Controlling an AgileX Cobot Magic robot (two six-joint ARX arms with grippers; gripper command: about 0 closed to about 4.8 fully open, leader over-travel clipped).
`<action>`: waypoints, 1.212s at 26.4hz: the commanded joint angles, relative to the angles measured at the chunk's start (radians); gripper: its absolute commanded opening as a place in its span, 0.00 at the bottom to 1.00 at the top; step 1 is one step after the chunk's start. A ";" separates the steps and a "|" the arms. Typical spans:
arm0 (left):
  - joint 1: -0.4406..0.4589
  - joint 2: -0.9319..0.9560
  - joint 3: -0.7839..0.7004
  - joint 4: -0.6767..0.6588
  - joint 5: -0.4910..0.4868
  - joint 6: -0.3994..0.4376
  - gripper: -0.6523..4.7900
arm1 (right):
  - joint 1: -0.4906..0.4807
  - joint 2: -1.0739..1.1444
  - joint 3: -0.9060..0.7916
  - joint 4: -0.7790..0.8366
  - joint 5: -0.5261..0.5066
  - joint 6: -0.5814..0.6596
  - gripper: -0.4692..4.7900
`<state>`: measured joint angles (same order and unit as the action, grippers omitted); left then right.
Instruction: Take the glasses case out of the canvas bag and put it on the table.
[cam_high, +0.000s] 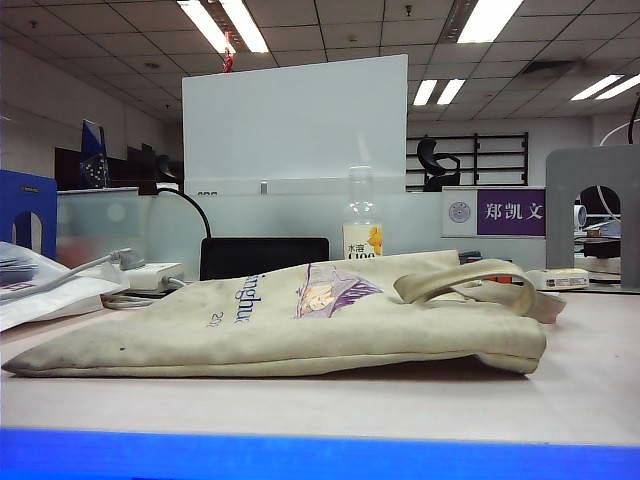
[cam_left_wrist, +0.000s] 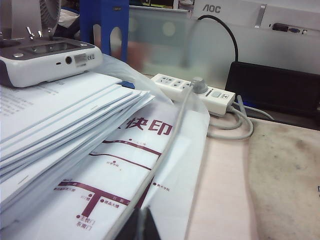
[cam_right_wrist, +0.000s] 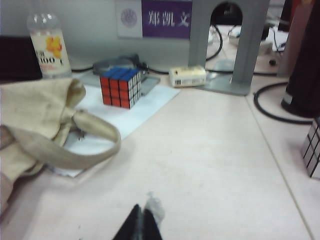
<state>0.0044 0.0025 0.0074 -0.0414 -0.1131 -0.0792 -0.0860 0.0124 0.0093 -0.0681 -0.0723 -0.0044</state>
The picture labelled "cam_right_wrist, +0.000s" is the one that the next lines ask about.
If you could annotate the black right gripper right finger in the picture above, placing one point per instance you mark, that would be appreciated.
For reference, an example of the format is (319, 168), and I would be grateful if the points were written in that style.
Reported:
(151, 220)

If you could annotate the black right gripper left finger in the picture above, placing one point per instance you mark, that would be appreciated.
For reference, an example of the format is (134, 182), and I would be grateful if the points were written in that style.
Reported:
(133, 225)

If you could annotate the beige canvas tote bag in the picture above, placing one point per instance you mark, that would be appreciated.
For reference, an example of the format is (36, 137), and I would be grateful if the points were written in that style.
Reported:
(32, 105)

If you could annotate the white paper sheet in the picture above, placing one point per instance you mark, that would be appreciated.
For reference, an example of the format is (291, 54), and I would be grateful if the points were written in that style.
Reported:
(150, 105)

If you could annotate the colourful Rubik's cube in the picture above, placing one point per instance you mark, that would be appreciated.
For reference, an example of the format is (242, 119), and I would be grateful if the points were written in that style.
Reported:
(117, 90)

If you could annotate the small cream cardboard box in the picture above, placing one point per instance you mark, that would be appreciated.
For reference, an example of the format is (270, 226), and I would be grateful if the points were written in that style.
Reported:
(187, 75)

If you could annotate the silver mirror cube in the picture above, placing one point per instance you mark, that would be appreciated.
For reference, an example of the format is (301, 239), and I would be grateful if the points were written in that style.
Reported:
(313, 152)

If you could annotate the grey metal arch stand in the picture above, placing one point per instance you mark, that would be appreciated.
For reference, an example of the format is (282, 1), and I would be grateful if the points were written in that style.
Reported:
(200, 37)

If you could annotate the clear bottle with white label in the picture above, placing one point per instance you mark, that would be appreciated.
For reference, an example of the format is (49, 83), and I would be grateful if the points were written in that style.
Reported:
(50, 50)

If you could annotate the purple and white name sign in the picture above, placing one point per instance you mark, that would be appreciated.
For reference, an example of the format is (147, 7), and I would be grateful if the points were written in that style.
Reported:
(165, 22)

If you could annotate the black box-shaped object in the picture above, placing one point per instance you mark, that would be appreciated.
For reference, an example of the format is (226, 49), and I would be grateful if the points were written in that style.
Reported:
(17, 57)

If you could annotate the black cylindrical post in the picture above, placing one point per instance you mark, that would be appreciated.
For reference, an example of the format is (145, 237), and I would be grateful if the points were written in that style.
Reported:
(305, 75)

